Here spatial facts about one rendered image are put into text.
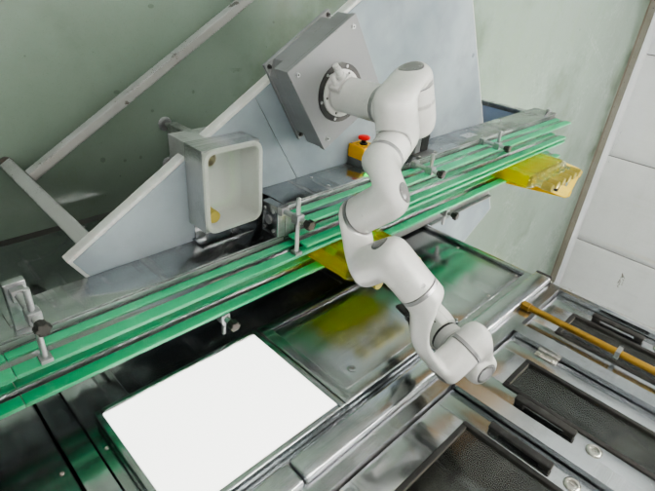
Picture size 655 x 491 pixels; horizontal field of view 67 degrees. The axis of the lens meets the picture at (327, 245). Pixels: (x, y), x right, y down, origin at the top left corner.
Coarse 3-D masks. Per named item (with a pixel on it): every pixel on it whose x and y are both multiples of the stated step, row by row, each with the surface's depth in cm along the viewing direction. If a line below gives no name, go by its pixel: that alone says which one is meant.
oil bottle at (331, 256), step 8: (320, 248) 142; (328, 248) 141; (336, 248) 141; (312, 256) 145; (320, 256) 143; (328, 256) 140; (336, 256) 138; (344, 256) 138; (328, 264) 141; (336, 264) 138; (344, 264) 136; (336, 272) 139; (344, 272) 137; (352, 280) 137
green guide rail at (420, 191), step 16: (528, 144) 230; (544, 144) 232; (480, 160) 206; (496, 160) 209; (512, 160) 210; (448, 176) 188; (464, 176) 189; (416, 192) 173; (432, 192) 173; (320, 224) 147; (336, 224) 148; (304, 240) 138; (320, 240) 139
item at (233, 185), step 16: (240, 144) 121; (256, 144) 125; (208, 160) 116; (224, 160) 128; (240, 160) 132; (256, 160) 128; (208, 176) 118; (224, 176) 131; (240, 176) 134; (256, 176) 130; (208, 192) 120; (224, 192) 133; (240, 192) 137; (256, 192) 133; (208, 208) 122; (224, 208) 135; (240, 208) 137; (256, 208) 135; (208, 224) 124; (224, 224) 129; (240, 224) 132
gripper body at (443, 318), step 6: (438, 312) 116; (444, 312) 116; (438, 318) 114; (444, 318) 114; (450, 318) 115; (432, 324) 116; (438, 324) 114; (444, 324) 114; (432, 330) 116; (438, 330) 113; (432, 336) 116; (432, 342) 115
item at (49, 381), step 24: (456, 192) 199; (480, 192) 201; (408, 216) 178; (432, 216) 180; (288, 264) 144; (312, 264) 145; (240, 288) 132; (264, 288) 133; (192, 312) 123; (216, 312) 123; (120, 336) 113; (144, 336) 114; (168, 336) 114; (72, 360) 105; (96, 360) 106; (120, 360) 106; (24, 384) 99; (48, 384) 99; (72, 384) 100; (0, 408) 93
